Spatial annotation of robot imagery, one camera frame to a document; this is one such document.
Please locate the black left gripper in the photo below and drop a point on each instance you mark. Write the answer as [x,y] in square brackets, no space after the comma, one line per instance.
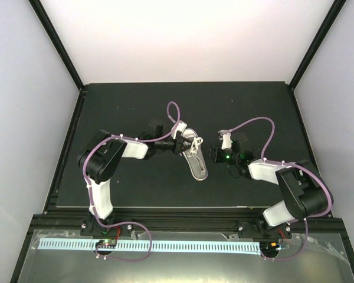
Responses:
[179,147]

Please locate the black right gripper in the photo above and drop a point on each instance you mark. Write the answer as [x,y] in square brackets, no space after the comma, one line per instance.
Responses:
[216,155]

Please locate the grey canvas sneaker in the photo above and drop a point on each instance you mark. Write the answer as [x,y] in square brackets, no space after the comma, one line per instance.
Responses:
[192,163]

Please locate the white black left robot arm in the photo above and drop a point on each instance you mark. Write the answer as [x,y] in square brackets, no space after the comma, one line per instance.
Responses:
[100,159]

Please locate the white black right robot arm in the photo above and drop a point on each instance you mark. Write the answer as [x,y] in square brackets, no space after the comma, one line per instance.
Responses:
[304,193]

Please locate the right controller circuit board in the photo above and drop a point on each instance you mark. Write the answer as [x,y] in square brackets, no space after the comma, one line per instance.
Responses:
[276,246]

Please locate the controller circuit board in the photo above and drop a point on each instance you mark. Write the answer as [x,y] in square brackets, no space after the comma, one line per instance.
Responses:
[106,243]
[276,246]

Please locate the left controller circuit board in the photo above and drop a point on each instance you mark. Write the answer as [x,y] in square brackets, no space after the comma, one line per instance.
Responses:
[106,243]

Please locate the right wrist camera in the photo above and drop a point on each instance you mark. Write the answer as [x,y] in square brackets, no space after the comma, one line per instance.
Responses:
[225,138]

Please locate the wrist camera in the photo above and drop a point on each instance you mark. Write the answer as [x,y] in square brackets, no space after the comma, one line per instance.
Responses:
[225,138]
[179,126]

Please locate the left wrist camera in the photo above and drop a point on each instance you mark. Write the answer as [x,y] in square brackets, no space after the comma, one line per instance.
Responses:
[179,126]

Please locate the light blue slotted cable duct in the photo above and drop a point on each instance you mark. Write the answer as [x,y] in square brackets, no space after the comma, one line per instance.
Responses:
[224,247]

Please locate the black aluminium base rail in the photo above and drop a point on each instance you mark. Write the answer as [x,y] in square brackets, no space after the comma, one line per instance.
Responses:
[246,223]

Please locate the black right frame post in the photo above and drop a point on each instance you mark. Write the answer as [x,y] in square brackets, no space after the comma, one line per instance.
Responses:
[318,39]

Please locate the black frame post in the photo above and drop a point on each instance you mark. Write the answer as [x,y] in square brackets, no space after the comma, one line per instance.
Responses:
[318,39]
[56,41]

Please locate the black left frame post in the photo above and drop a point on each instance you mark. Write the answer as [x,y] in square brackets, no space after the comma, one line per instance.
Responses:
[56,41]

